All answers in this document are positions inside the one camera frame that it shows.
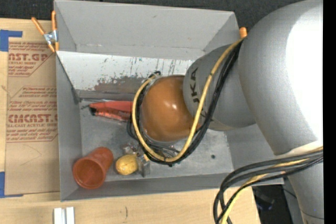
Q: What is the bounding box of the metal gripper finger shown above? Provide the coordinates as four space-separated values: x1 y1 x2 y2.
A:
138 154 151 178
122 143 138 156

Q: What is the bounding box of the yellow toy potato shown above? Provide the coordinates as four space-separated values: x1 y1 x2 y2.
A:
115 154 139 176

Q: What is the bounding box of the grey metal bin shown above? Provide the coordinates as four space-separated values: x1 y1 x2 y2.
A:
53 0 286 202

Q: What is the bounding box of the red-brown flat block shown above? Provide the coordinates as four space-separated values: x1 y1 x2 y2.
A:
89 100 134 122

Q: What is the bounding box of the orange plastic cup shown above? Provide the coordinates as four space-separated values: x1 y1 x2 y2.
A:
72 146 114 190

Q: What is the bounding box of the brown cardboard board red print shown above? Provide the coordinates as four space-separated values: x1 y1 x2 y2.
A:
0 17 61 199

